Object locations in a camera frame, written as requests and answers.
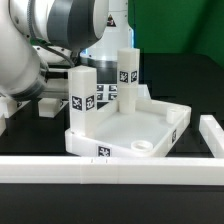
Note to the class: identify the white obstacle rail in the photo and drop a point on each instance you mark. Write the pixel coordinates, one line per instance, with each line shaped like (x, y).
(213, 134)
(105, 170)

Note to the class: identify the white right obstacle rail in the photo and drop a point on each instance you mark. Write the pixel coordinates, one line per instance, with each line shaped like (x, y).
(213, 134)

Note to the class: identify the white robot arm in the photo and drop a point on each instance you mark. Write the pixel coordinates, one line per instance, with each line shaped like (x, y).
(63, 27)

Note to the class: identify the white front obstacle rail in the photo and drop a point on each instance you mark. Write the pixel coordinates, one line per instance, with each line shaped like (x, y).
(105, 170)

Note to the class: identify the white marker base plate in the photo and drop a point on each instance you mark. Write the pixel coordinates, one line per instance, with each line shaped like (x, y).
(108, 92)

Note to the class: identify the white desk top tray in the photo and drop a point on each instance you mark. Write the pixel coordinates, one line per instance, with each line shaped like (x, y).
(151, 131)

